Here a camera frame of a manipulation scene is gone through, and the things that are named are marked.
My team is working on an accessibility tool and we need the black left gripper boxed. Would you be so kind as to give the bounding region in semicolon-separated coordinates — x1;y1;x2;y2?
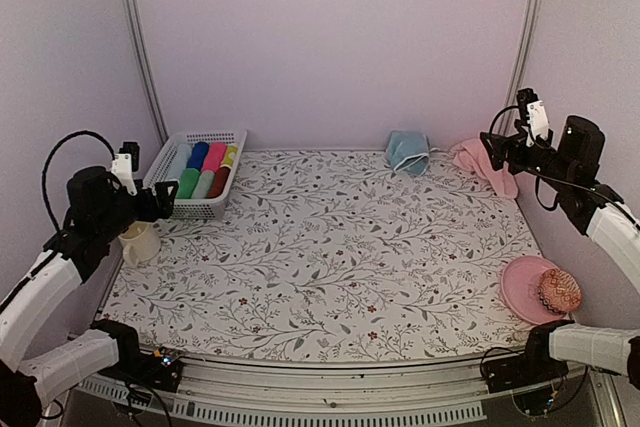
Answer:
97;179;179;242

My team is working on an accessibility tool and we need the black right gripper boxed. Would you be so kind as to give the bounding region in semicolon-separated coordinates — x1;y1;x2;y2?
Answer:
482;120;576;191

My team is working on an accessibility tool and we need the pink towel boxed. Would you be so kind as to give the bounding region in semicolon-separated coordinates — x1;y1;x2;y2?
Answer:
201;142;227;172
450;138;519;199

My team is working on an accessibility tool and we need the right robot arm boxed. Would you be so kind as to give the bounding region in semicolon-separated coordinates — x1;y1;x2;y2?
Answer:
480;116;639;392

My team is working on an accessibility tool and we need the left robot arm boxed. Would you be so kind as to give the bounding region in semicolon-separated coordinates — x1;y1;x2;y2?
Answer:
1;166;178;426

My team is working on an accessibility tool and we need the grey green rolled towel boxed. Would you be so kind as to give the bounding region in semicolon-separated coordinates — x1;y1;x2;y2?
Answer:
191;170;215;199

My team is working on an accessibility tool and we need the cream mug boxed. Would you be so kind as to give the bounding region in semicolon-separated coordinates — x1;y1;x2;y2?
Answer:
118;222;161;268

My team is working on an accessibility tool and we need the white plastic basket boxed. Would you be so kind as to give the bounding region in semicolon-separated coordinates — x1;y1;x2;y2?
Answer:
143;130;247;219

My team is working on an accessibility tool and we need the light blue rolled towel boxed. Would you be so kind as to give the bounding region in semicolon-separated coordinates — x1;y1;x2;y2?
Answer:
165;144;192;181

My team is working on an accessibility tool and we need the dark blue rolled towel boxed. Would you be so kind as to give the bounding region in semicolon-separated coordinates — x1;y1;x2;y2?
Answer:
186;142;209;171

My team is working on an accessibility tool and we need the pink rolled towel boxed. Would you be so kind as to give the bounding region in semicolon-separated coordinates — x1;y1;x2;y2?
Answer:
201;142;227;172

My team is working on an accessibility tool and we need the yellow rolled towel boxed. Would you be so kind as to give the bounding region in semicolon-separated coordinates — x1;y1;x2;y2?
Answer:
220;144;238;168

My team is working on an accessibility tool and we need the pink plate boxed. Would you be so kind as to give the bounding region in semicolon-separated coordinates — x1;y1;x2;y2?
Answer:
500;256;567;325

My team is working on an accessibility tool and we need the red patterned bowl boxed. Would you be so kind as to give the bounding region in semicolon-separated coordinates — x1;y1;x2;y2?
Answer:
538;269;583;315

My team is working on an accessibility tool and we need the floral tablecloth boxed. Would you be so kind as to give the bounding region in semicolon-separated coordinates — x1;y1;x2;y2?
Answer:
102;151;537;363

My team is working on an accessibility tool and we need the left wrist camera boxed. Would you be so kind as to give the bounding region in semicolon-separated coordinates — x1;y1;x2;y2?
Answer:
111;141;140;196

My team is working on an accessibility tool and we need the left black cable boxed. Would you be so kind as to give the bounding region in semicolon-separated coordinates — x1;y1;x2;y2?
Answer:
40;130;117;238

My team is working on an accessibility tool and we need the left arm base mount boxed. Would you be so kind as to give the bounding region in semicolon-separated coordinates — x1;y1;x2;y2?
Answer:
99;346;184;393

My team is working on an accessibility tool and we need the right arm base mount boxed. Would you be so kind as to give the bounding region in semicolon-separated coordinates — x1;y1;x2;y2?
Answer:
479;347;569;394

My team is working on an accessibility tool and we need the front aluminium rail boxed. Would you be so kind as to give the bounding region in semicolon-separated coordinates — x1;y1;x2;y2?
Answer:
74;354;626;426

